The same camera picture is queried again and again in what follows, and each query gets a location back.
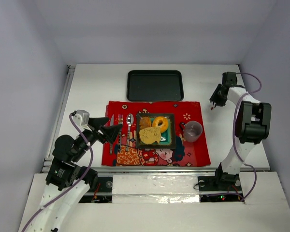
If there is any brown oval bread roll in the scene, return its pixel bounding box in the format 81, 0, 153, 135
139, 117, 151, 129

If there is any sliced seeded bread loaf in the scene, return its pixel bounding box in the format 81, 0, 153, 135
139, 127, 161, 145

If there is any orange glazed donut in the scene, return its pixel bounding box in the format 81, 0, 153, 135
152, 116, 169, 133

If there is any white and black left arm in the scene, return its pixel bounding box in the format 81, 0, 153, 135
22, 125, 122, 232

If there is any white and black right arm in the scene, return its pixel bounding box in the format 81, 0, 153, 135
97, 70, 271, 191

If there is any silver table knife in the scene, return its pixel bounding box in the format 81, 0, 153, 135
109, 115, 114, 155

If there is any silver fork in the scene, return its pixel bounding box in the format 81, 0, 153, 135
117, 114, 123, 154

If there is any red patterned placemat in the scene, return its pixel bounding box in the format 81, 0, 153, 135
102, 101, 211, 167

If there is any purple ceramic mug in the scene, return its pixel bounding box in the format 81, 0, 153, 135
179, 121, 203, 143

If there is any black baking tray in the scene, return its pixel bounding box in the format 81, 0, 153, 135
126, 70, 184, 102

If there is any teal square ceramic plate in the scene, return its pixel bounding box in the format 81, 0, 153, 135
135, 113, 176, 149

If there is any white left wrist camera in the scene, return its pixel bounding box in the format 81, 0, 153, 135
73, 110, 90, 127

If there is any silver spoon patterned handle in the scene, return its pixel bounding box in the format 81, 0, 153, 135
125, 113, 134, 152

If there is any aluminium frame rail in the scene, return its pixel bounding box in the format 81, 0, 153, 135
41, 65, 76, 173

